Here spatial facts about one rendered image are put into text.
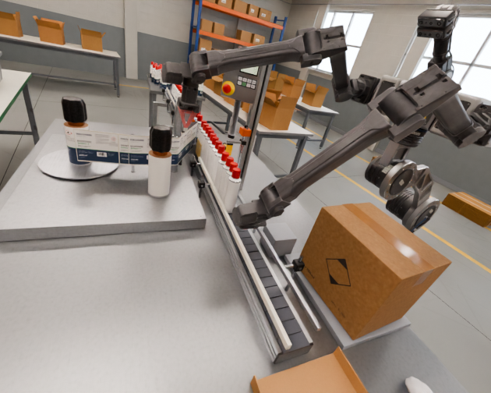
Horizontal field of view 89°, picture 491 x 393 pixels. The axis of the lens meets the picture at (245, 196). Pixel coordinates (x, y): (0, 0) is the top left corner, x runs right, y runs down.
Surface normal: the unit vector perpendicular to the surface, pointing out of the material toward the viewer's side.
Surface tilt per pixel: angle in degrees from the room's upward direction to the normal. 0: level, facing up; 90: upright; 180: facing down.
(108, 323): 0
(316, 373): 0
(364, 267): 90
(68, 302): 0
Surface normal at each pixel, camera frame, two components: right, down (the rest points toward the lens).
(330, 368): 0.22, -0.84
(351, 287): -0.89, 0.05
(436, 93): -0.47, -0.26
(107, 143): 0.25, 0.55
